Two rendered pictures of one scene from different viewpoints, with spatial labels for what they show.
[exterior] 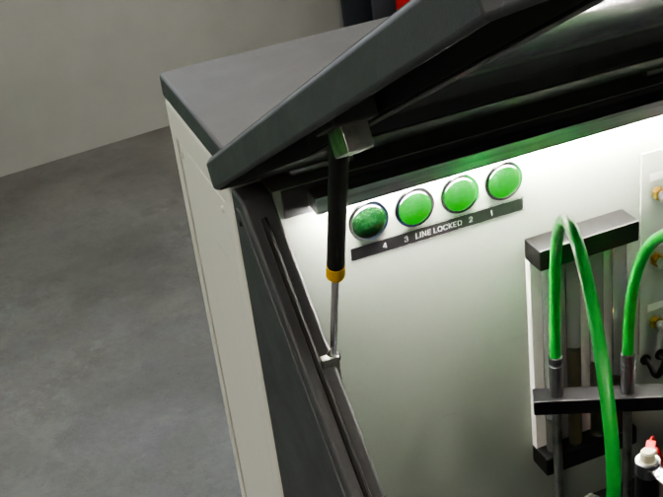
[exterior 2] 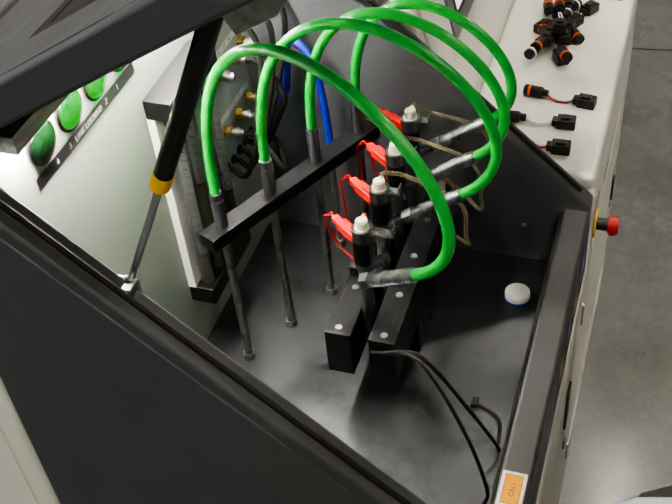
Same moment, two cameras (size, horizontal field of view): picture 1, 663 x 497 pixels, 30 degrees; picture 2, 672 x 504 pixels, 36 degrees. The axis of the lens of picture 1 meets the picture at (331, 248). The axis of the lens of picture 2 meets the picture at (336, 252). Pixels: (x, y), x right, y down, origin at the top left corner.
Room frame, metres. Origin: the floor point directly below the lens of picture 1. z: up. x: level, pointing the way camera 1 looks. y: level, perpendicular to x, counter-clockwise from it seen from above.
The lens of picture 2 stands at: (0.47, 0.45, 2.02)
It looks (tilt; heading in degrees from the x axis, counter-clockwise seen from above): 43 degrees down; 311
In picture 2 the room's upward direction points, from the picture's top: 6 degrees counter-clockwise
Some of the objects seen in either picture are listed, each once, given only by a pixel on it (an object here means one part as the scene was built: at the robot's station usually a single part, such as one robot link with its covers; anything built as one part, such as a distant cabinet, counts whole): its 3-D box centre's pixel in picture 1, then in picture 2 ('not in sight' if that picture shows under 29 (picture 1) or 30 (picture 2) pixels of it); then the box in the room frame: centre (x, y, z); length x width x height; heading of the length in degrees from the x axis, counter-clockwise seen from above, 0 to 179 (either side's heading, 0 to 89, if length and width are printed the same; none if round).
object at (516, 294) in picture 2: not in sight; (517, 294); (0.98, -0.58, 0.84); 0.04 x 0.04 x 0.01
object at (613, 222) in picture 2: not in sight; (606, 224); (0.95, -0.84, 0.80); 0.05 x 0.04 x 0.05; 108
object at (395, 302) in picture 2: not in sight; (394, 288); (1.11, -0.44, 0.91); 0.34 x 0.10 x 0.15; 108
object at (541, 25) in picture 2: not in sight; (562, 24); (1.17, -1.07, 1.01); 0.23 x 0.11 x 0.06; 108
